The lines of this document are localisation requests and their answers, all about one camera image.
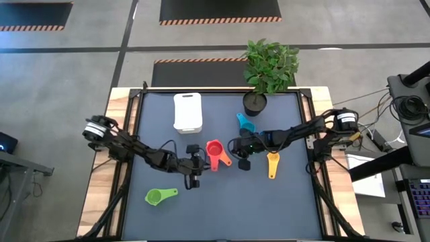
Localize grey desk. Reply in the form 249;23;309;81
0;151;54;242

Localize black plant pot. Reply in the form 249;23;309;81
242;91;269;118

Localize black table frame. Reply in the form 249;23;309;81
77;80;367;242

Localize blue-screen monitor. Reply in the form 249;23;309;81
408;122;430;138

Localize yellow measuring cup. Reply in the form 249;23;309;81
267;151;281;180

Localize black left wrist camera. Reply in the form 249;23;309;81
185;155;204;177

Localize coiled black cable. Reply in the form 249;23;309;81
391;95;430;122

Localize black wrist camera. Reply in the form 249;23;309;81
185;155;204;177
236;137;259;157

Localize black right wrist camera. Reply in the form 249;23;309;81
236;137;259;157

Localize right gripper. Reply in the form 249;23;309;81
238;128;282;171

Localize green leafy artificial plant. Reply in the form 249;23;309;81
242;38;300;102

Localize white plastic basket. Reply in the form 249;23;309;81
173;92;204;134

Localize green measuring cup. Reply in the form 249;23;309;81
144;188;179;207

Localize black device blue light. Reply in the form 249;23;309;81
0;131;19;155

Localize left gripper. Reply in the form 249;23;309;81
161;144;202;190

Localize red measuring cup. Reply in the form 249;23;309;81
205;139;225;172

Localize black power strip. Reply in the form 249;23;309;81
365;129;387;146

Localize black backlit keyboard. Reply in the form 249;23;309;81
404;177;430;219

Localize black floor mat orange stripes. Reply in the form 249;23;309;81
150;57;297;88
159;0;282;27
0;1;74;32

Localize grey equipment cart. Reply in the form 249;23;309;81
386;73;430;169

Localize black stand post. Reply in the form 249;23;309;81
402;60;430;87

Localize white paper sheet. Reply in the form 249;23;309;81
345;153;386;198

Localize teal measuring cup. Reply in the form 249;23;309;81
236;112;257;134

